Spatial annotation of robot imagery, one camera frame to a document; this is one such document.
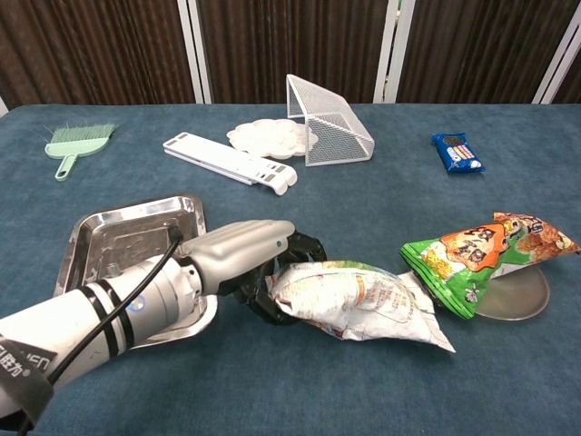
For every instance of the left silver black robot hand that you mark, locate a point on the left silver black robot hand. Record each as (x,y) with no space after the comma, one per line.
(240,254)

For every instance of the rectangular steel tray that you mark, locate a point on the rectangular steel tray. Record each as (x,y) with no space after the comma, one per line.
(118,236)

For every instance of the white flower-shaped dish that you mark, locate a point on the white flower-shaped dish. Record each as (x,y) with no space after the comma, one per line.
(263,136)

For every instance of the brown folding screen panel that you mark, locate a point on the brown folding screen panel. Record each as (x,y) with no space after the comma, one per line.
(91,45)
(295,36)
(476,45)
(573,86)

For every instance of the round steel plate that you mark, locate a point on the round steel plate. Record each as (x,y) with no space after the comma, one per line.
(517,295)

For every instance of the blue cookie packet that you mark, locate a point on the blue cookie packet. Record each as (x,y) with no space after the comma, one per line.
(458,154)

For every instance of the green orange snack bag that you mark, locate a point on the green orange snack bag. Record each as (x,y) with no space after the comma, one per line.
(463,268)

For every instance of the white folding stand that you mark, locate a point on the white folding stand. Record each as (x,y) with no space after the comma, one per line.
(218,159)

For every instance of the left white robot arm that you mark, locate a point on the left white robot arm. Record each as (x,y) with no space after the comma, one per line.
(81,327)

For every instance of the blue felt table cover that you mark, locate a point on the blue felt table cover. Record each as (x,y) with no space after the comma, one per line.
(318,390)

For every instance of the green hand brush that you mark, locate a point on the green hand brush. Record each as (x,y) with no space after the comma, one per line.
(77,145)

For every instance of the white snack bag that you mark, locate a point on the white snack bag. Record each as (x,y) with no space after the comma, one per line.
(354,309)

